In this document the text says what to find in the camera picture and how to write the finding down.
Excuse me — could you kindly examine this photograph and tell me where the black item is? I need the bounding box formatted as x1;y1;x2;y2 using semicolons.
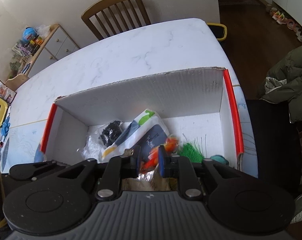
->
78;120;122;163

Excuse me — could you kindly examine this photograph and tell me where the white wooden sideboard cabinet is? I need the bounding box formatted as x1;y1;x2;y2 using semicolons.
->
21;24;79;78

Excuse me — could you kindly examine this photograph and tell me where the red cardboard storage box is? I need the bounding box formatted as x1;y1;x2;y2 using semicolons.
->
40;67;258;177

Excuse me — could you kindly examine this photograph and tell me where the red printed gift bag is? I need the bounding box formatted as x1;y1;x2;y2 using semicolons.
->
0;81;17;104

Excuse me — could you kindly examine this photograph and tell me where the white blue plastic pouch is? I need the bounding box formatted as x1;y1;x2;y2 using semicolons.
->
114;109;169;158

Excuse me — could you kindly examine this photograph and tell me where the blue globe toy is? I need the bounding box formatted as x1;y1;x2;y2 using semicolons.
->
22;27;37;43

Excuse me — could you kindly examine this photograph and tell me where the light wooden child chair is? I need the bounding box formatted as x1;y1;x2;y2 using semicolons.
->
5;74;29;91

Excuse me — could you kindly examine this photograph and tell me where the brown wooden dining chair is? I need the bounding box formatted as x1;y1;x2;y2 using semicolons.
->
81;0;151;41

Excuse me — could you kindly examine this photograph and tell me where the yellow rimmed stool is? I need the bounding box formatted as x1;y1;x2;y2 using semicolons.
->
207;23;227;42

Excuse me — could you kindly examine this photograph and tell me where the teal round plastic object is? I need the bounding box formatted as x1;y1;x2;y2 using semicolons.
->
210;155;229;165

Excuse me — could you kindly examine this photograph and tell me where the silver foil snack packet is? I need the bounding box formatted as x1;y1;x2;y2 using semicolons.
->
121;149;177;191

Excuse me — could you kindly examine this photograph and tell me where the olive green jacket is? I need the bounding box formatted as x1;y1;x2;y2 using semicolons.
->
257;46;302;122

